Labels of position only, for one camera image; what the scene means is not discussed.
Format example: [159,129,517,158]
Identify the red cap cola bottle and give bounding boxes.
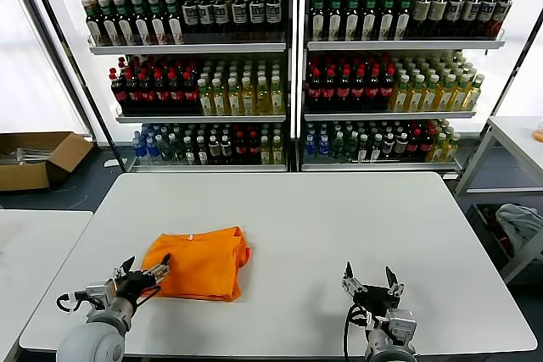
[379,68,397,112]
[421,128,435,159]
[306,68,324,112]
[321,68,338,112]
[407,128,422,159]
[167,71,186,114]
[124,71,143,114]
[109,72,129,114]
[182,71,201,114]
[350,68,367,112]
[336,68,353,112]
[137,71,156,114]
[234,131,248,164]
[366,68,383,112]
[153,71,171,114]
[247,131,260,164]

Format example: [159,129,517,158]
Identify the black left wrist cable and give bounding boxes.
[57,292,88,311]

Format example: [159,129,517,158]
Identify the grey metal shelf board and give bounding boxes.
[303,110,478,122]
[115,113,287,125]
[126,163,288,174]
[306,39,507,52]
[299,160,460,173]
[87,41,288,56]

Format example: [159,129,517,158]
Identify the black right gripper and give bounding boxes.
[341,262,406,316]

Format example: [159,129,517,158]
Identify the orange t-shirt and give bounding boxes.
[140,226,255,302]

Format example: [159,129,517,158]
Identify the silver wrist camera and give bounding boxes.
[84,280,118,310]
[388,309,419,342]

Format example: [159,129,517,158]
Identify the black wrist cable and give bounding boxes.
[343,302,377,357]
[57,292,88,311]

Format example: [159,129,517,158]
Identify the black window frame post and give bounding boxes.
[8,0,129,172]
[458,9,543,178]

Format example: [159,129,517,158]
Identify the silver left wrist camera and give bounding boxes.
[84,280,118,310]

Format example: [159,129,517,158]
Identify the wrapped metal parts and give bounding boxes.
[14,147,57,165]

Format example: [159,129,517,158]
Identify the black storage bin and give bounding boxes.
[467,201,523,271]

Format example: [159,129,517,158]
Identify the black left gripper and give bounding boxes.
[114,253,172,302]

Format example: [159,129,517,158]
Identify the clear green water bottle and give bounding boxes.
[330,131,344,161]
[168,133,182,164]
[155,134,170,164]
[344,131,358,161]

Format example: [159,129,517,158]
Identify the dark bottle white square label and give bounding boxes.
[182,0,199,42]
[446,0,465,38]
[264,0,283,42]
[230,0,249,42]
[492,0,515,38]
[198,0,215,42]
[248,0,266,42]
[477,0,498,38]
[462,0,482,38]
[213,0,231,42]

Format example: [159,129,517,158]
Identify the dark tea bottle green cap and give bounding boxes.
[115,0,135,46]
[165,0,185,45]
[344,0,361,42]
[132,0,151,46]
[378,0,396,42]
[361,0,378,42]
[85,0,104,46]
[148,0,168,45]
[327,0,344,42]
[395,0,413,42]
[99,0,120,46]
[310,0,327,42]

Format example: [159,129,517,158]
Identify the crumpled grey cloth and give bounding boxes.
[495,203,543,259]

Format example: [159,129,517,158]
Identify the brown cardboard box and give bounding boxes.
[0,131,94,192]

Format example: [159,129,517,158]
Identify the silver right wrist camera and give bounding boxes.
[388,309,419,342]

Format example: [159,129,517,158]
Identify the grey metal frame table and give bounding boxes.
[454,115,543,286]

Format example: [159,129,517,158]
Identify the dark bottle beige label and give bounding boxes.
[429,0,449,38]
[412,0,432,38]

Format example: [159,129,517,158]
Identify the dark drink bottle white cap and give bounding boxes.
[182,136,197,164]
[356,133,370,162]
[369,133,383,162]
[196,136,210,165]

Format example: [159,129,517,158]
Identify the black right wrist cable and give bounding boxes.
[343,302,377,357]

